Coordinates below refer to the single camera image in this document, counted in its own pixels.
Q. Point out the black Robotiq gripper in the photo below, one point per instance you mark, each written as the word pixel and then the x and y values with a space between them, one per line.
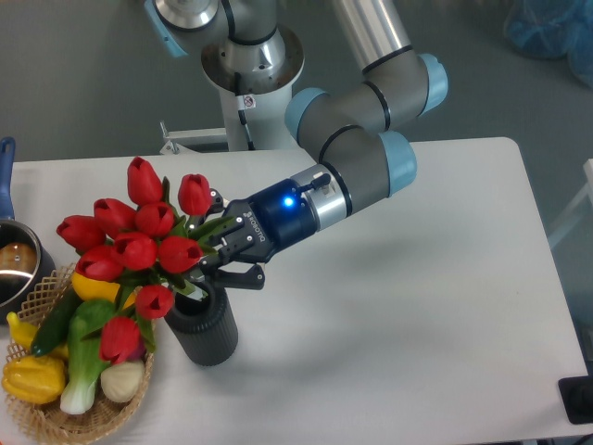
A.
pixel 262 225

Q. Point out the red tulip bouquet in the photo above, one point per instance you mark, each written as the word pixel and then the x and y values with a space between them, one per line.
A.
pixel 145 246

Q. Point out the dark grey ribbed vase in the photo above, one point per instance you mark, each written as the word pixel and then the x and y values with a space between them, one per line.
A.
pixel 206 328

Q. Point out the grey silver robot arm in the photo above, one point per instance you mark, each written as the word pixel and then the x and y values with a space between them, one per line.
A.
pixel 359 157

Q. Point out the purple red radish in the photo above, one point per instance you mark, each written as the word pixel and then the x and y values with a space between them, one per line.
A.
pixel 138 353

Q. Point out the yellow squash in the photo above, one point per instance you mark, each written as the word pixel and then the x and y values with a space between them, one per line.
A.
pixel 87 288

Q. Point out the white garlic bulb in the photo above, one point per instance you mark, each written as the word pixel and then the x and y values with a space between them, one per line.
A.
pixel 120 382

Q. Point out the green bok choy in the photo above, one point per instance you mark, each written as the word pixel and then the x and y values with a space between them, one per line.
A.
pixel 85 365

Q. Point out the dark green cucumber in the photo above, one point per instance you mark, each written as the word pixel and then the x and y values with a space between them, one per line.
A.
pixel 54 329

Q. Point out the small yellow gourd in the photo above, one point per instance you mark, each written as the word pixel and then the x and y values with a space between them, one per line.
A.
pixel 24 333

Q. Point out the yellow bell pepper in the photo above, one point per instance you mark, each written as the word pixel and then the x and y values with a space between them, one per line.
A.
pixel 35 380

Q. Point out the woven wicker basket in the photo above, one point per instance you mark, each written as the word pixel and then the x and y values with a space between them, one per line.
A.
pixel 47 424

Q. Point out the blue plastic bag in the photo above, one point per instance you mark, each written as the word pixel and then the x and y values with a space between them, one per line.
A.
pixel 553 30

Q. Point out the black device at table edge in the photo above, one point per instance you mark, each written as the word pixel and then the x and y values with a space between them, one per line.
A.
pixel 576 395

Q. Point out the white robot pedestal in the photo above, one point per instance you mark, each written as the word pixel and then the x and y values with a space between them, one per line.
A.
pixel 255 85

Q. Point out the blue handled saucepan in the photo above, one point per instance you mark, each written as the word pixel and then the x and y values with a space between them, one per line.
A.
pixel 24 260

